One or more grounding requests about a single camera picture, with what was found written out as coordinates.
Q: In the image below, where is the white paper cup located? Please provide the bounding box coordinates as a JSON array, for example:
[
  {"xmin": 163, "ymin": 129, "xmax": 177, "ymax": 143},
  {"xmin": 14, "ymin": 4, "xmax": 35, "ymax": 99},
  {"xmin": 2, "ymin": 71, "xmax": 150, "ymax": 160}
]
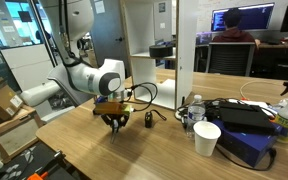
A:
[{"xmin": 192, "ymin": 120, "xmax": 222, "ymax": 158}]

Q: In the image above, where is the low wooden side table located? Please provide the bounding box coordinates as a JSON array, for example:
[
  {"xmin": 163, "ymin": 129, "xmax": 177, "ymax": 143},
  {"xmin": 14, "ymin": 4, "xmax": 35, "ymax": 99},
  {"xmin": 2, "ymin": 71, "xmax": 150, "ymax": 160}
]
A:
[{"xmin": 0, "ymin": 105, "xmax": 47, "ymax": 165}]

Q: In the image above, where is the black mesh office chair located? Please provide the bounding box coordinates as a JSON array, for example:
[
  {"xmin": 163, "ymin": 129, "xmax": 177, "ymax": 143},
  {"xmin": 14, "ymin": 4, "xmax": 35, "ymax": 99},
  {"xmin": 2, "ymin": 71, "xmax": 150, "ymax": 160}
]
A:
[{"xmin": 205, "ymin": 41, "xmax": 257, "ymax": 78}]

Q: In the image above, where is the dark blue box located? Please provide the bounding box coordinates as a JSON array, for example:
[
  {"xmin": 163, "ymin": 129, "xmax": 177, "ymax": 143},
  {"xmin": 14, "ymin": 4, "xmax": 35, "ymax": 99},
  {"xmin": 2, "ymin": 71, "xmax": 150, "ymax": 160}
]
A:
[{"xmin": 211, "ymin": 118, "xmax": 279, "ymax": 168}]

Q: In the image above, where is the monitor with code screen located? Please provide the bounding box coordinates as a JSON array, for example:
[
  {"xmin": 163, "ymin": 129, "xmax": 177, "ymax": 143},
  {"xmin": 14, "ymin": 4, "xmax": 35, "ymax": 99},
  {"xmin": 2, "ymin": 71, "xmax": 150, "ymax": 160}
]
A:
[{"xmin": 211, "ymin": 2, "xmax": 276, "ymax": 33}]

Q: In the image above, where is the clear plastic water bottle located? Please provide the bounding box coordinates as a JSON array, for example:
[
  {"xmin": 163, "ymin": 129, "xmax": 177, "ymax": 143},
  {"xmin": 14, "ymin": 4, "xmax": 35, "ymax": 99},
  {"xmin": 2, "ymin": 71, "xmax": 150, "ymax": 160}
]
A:
[{"xmin": 185, "ymin": 94, "xmax": 207, "ymax": 138}]

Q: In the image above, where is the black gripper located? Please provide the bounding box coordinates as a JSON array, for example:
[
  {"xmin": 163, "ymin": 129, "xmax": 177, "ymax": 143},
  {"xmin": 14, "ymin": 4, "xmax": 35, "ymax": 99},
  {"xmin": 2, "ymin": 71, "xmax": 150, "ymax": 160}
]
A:
[{"xmin": 100, "ymin": 113, "xmax": 131, "ymax": 135}]

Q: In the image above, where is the white cable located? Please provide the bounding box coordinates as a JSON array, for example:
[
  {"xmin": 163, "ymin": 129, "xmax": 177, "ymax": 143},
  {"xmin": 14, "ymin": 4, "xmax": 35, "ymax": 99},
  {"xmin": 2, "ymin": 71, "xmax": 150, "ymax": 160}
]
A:
[{"xmin": 239, "ymin": 79, "xmax": 286, "ymax": 101}]

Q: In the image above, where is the person in maroon shirt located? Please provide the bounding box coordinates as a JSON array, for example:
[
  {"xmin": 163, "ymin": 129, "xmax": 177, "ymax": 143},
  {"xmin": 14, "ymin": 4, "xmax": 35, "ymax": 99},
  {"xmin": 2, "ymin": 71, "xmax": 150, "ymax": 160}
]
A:
[{"xmin": 211, "ymin": 8, "xmax": 262, "ymax": 48}]

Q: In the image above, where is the flat black electronic device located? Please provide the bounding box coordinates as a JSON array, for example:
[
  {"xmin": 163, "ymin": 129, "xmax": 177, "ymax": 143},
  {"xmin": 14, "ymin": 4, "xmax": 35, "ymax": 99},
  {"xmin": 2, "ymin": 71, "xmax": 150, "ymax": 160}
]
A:
[{"xmin": 216, "ymin": 101, "xmax": 280, "ymax": 136}]

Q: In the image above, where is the black bowl on shelf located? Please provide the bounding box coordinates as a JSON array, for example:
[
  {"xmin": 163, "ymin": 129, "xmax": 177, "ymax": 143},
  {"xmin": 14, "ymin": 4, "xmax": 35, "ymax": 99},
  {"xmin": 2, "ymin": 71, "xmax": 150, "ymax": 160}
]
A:
[{"xmin": 148, "ymin": 44, "xmax": 174, "ymax": 58}]

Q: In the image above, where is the cardboard box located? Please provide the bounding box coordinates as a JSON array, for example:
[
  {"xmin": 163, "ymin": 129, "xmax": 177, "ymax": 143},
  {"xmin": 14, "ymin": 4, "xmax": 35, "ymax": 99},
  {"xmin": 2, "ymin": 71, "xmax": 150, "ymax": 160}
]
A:
[{"xmin": 0, "ymin": 77, "xmax": 25, "ymax": 129}]

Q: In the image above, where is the grey door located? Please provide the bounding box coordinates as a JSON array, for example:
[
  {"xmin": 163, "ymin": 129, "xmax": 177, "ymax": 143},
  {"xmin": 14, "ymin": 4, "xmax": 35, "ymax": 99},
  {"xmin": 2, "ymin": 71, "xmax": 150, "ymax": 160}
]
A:
[{"xmin": 89, "ymin": 0, "xmax": 131, "ymax": 79}]

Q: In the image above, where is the white partition panel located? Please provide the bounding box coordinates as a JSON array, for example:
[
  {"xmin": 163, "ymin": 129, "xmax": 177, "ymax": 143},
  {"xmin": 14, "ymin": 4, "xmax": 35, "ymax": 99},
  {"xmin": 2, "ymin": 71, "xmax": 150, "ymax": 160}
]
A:
[{"xmin": 0, "ymin": 43, "xmax": 57, "ymax": 92}]

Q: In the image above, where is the black power cable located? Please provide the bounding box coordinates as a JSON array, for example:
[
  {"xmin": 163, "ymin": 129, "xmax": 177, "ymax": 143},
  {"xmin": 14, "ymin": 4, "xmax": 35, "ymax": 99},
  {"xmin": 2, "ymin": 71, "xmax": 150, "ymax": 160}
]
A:
[{"xmin": 215, "ymin": 144, "xmax": 278, "ymax": 172}]

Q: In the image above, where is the black camera cable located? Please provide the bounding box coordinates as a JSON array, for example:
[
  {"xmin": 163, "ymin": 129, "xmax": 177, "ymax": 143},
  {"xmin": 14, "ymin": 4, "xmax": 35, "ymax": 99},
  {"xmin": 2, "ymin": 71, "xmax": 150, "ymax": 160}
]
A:
[{"xmin": 125, "ymin": 81, "xmax": 159, "ymax": 113}]

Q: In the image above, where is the tall white shelf unit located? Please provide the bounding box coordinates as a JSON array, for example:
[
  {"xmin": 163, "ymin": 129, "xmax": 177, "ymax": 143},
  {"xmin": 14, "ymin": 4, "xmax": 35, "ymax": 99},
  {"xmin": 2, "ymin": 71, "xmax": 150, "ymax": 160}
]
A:
[{"xmin": 119, "ymin": 0, "xmax": 199, "ymax": 111}]

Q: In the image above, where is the black and orange tool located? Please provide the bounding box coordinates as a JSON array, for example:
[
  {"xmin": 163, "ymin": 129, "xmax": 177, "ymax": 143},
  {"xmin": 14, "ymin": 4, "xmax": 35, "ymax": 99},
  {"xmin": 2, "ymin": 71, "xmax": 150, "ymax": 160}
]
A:
[{"xmin": 26, "ymin": 150, "xmax": 67, "ymax": 180}]

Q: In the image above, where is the small black key fob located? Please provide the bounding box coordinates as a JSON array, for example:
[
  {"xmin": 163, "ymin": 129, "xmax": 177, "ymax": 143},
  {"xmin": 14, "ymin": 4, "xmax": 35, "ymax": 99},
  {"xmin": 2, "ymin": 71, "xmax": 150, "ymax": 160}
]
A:
[{"xmin": 144, "ymin": 109, "xmax": 168, "ymax": 129}]

